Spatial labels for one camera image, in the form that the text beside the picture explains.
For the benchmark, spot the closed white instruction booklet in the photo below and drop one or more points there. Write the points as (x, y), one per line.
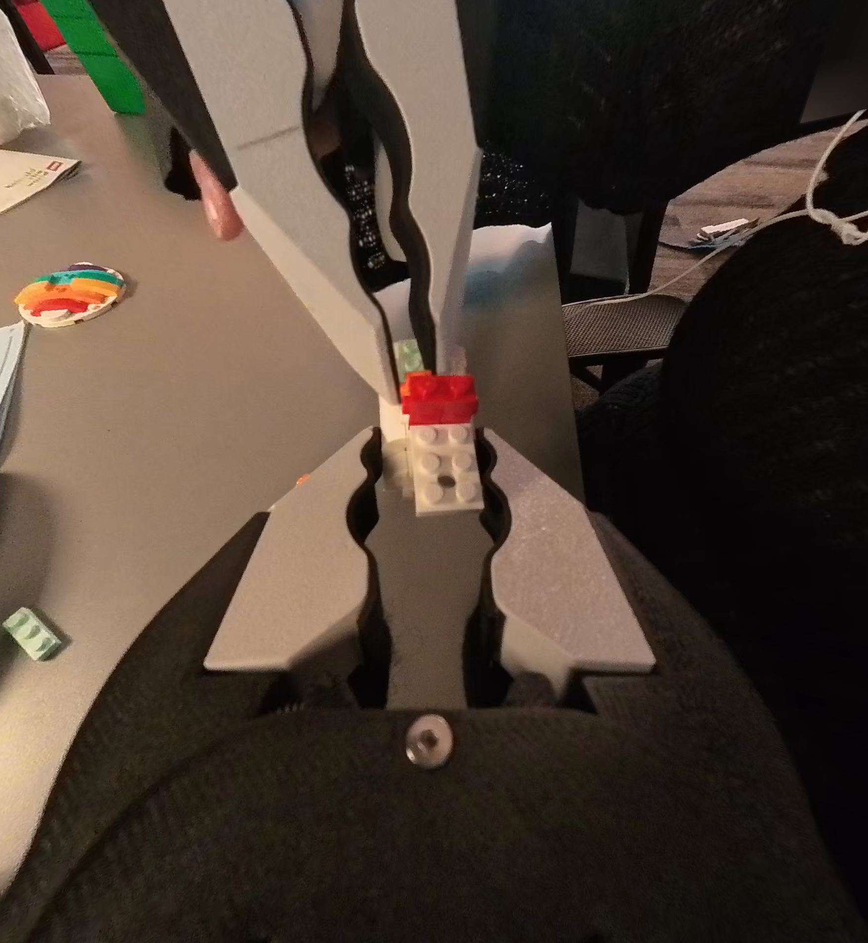
(6, 184)

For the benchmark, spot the black mesh office chair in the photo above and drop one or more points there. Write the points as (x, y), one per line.
(625, 110)

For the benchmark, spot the rainbow lego disc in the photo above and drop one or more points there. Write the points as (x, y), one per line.
(73, 295)

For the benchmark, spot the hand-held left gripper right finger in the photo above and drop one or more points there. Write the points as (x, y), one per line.
(574, 589)

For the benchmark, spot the light green lego plate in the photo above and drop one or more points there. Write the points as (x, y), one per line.
(32, 633)

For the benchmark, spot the red plastic crate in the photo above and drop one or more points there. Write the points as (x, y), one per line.
(39, 22)

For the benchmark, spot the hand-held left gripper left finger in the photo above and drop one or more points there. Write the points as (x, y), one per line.
(294, 582)

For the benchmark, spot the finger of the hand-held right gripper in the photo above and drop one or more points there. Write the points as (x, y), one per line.
(434, 110)
(257, 110)

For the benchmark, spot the person's right hand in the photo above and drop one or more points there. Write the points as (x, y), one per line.
(216, 202)

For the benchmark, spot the white lego animal model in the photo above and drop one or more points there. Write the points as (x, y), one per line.
(445, 464)

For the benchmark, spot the stacked empty green bins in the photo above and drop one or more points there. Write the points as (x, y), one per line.
(102, 66)

